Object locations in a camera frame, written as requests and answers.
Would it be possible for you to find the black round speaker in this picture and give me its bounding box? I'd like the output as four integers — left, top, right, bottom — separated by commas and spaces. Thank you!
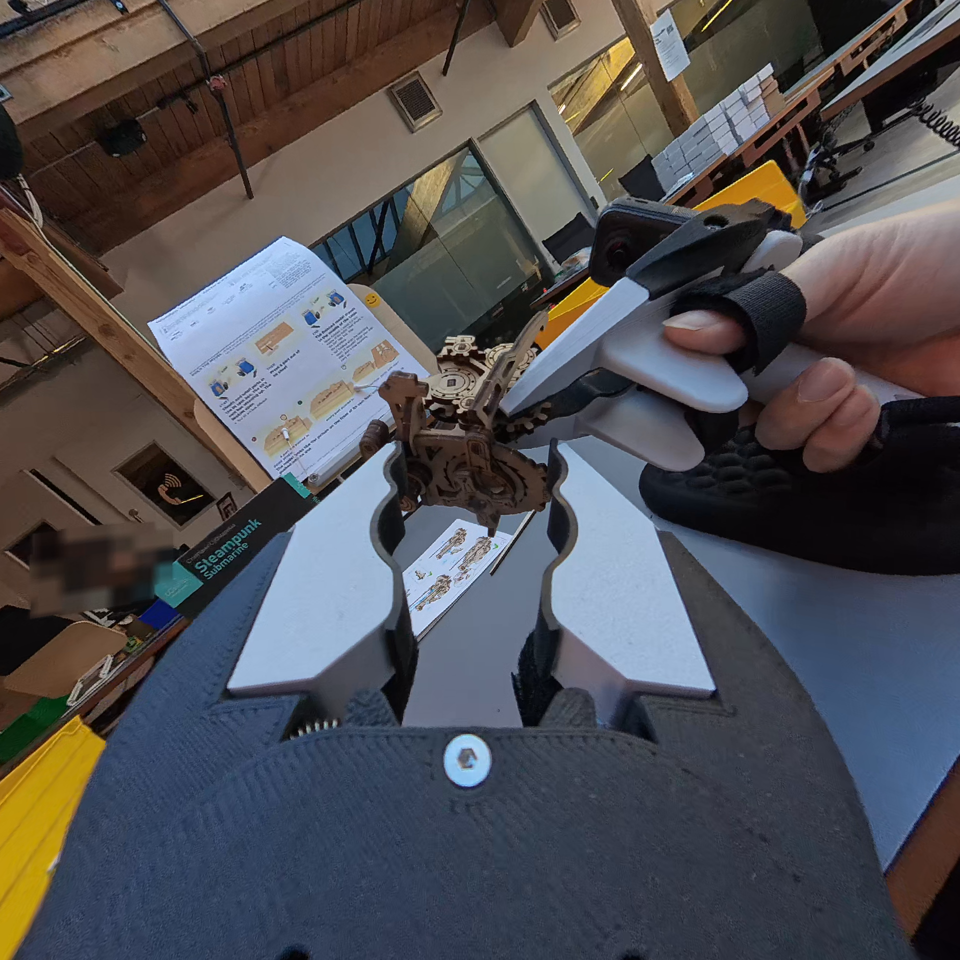
97, 117, 148, 159

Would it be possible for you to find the coiled black cable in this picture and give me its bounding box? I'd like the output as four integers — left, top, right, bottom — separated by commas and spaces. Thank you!
916, 99, 960, 145

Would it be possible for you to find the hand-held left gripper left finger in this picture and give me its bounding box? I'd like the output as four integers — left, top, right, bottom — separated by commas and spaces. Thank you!
227, 442, 419, 723

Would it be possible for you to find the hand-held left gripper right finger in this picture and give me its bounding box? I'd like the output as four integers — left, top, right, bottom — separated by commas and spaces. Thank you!
512, 441, 718, 730

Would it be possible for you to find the white paper notice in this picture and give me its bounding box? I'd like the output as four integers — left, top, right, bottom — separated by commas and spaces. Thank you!
648, 9, 692, 82

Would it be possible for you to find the green plastic bin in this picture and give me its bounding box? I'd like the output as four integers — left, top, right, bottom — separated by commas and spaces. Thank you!
0, 693, 70, 768

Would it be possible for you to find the black model kit box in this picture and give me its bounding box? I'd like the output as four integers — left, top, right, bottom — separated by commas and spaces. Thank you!
153, 474, 333, 622

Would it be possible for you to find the dark phone sign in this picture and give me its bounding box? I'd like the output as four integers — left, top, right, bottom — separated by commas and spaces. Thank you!
112, 441, 220, 528

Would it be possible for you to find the printed instruction sheet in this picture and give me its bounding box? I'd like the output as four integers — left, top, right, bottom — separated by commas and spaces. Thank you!
147, 236, 432, 481

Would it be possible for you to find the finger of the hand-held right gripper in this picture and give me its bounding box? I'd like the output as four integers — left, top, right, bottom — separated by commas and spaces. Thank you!
497, 277, 651, 418
517, 386, 708, 474

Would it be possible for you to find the stack of white boxes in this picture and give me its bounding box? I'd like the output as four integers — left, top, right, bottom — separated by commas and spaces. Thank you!
649, 63, 786, 194

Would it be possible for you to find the assembly instruction booklet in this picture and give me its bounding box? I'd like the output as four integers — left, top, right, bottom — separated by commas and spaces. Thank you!
401, 517, 517, 640

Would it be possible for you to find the wooden frame piece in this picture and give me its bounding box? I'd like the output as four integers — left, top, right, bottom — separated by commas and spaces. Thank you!
471, 309, 551, 421

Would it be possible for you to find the yellow plastic bin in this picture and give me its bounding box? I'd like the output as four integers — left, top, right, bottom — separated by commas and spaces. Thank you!
534, 159, 809, 350
0, 714, 108, 942

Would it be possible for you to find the wooden gear model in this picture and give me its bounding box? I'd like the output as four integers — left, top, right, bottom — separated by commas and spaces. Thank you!
358, 330, 554, 535

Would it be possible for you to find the black wrist rest pad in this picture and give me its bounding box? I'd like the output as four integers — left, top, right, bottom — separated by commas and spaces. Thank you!
639, 396, 960, 576

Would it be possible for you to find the person's right hand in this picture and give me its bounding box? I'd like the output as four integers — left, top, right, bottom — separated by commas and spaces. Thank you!
663, 198, 960, 474

